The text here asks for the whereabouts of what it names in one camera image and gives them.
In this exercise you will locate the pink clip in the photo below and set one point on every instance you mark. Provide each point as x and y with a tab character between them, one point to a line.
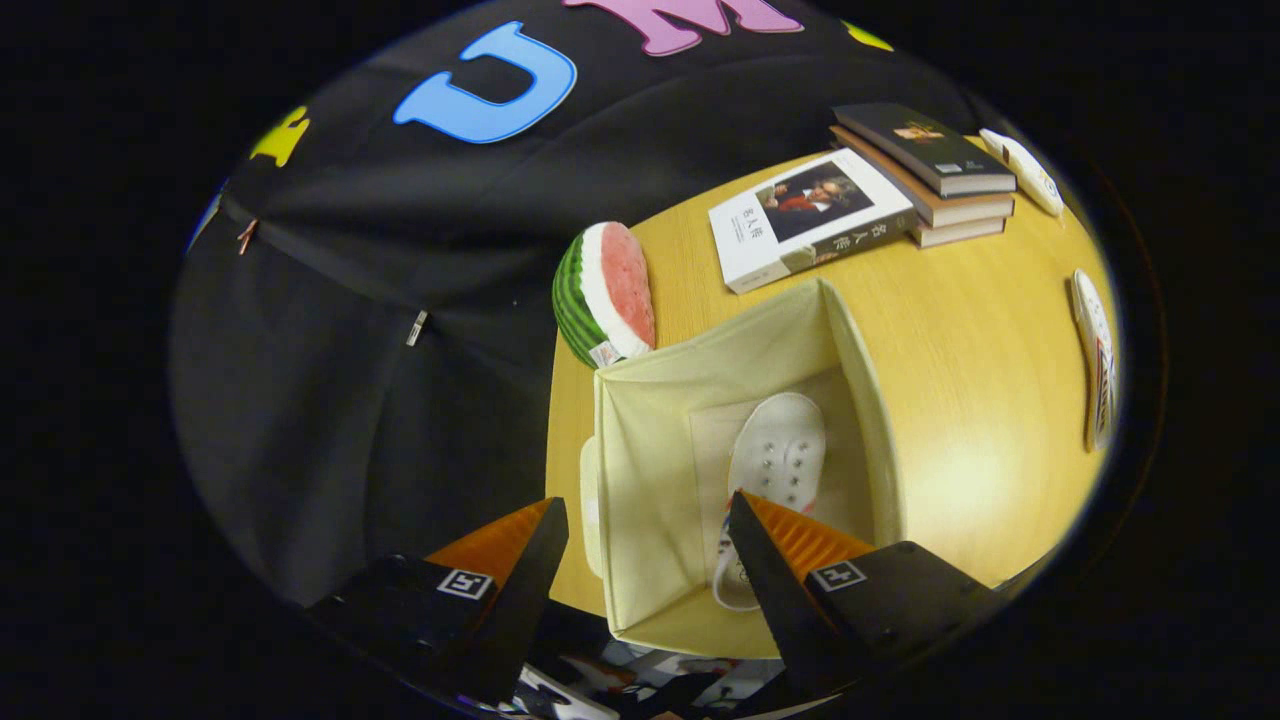
247	236

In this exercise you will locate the black backdrop cloth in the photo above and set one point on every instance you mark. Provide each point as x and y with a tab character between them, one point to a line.
350	400

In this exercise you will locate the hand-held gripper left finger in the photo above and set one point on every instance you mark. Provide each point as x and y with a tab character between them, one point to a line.
520	610

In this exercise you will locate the thin brown cover book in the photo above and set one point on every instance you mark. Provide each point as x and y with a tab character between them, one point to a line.
960	232

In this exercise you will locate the silver clip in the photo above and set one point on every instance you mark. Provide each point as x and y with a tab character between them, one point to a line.
417	328

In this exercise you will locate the white canvas shoe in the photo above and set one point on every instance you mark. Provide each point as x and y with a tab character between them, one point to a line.
1092	320
780	440

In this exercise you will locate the black cover book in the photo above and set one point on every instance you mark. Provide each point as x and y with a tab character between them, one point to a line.
900	135

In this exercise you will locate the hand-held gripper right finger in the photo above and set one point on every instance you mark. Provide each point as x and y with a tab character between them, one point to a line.
775	600

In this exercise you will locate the beige fabric storage box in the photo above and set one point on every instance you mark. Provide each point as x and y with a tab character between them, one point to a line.
660	450

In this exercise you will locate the watermelon slice plush toy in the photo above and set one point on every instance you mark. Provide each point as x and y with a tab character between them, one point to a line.
625	280

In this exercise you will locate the white plush pouch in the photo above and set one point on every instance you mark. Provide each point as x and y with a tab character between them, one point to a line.
1025	170

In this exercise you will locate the thick brown cover book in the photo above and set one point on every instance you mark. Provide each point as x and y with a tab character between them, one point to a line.
960	210

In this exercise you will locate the white portrait cover book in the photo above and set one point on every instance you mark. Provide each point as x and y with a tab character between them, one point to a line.
740	240

